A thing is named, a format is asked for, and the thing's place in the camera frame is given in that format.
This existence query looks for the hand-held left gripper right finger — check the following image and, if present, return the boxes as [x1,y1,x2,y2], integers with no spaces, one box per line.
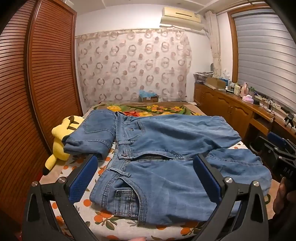
[192,154,270,241]

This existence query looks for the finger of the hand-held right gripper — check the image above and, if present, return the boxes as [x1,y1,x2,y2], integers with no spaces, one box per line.
[268,132,296,153]
[250,136,281,163]

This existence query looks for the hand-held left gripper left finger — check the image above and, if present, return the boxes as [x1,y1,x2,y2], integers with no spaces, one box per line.
[22,154,102,241]

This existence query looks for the blue denim pants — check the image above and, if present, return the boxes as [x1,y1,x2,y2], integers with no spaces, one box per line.
[62,109,272,226]

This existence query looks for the person's right hand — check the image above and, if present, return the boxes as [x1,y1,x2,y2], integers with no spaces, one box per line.
[272,176,289,214]

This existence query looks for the black mini tripod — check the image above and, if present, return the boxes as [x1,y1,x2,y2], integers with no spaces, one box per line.
[281,108,295,127]

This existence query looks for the yellow plush toy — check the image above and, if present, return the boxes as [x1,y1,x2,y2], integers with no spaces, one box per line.
[43,115,84,176]

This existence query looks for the orange print bed sheet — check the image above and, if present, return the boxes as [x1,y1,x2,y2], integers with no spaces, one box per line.
[39,139,280,241]

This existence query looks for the wooden cabinet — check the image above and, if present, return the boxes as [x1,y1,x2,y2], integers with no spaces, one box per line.
[194,82,296,149]

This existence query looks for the flat cardboard box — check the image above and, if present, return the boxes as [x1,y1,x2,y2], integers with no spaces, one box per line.
[205,77,228,90]

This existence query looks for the green floral blanket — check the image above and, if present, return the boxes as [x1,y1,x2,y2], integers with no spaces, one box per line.
[89,103,206,117]

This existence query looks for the stack of newspapers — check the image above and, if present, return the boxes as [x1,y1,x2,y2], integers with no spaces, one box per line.
[194,72,214,83]

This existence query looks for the blue plastic bag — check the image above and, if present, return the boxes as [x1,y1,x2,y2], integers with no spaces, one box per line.
[139,90,158,98]

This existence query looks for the wooden louvred wardrobe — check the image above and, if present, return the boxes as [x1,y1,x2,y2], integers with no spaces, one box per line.
[0,0,84,232]

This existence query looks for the tied beige curtain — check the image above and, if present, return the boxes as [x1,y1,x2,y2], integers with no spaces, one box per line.
[205,10,222,78]

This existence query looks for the beige air conditioner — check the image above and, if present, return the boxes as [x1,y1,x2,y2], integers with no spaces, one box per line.
[160,6,204,30]

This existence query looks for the tangled cables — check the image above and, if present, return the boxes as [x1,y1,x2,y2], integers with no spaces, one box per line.
[261,98,281,110]

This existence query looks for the wooden window frame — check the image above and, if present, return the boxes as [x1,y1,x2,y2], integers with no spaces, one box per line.
[227,9,239,84]

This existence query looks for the ring patterned hanging cloth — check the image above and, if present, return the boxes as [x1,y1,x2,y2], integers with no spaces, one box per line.
[76,29,193,107]

